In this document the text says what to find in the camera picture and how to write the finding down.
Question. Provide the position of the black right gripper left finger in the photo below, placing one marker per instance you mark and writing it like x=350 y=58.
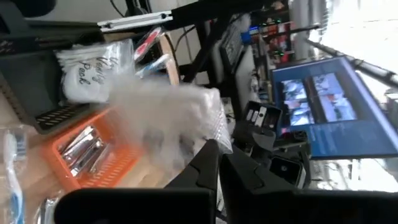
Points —
x=140 y=208

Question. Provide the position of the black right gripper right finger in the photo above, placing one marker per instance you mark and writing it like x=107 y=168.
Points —
x=311 y=208

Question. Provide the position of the clear bag with white contents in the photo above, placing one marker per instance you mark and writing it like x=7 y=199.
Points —
x=174 y=112

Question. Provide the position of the white vanity pack bag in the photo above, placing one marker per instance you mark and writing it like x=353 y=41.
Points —
x=90 y=84

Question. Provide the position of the bagged orange white razor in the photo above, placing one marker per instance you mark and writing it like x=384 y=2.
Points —
x=149 y=42

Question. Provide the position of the orange plastic basket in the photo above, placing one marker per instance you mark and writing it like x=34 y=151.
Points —
x=124 y=168

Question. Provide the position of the monitor with blue screen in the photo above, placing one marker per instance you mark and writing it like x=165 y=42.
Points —
x=342 y=137

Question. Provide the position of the black keyboard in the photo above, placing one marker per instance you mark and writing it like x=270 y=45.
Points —
x=231 y=46

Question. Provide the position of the black metal pole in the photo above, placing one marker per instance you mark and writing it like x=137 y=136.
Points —
x=367 y=65

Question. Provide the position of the aluminium profile bar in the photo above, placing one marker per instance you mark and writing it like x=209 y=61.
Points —
x=136 y=21

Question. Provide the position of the black plastic basket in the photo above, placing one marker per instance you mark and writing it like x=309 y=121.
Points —
x=28 y=77

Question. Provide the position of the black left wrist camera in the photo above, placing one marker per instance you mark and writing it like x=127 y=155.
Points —
x=286 y=171

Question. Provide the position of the black frame post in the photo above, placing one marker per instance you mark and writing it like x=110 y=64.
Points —
x=217 y=11

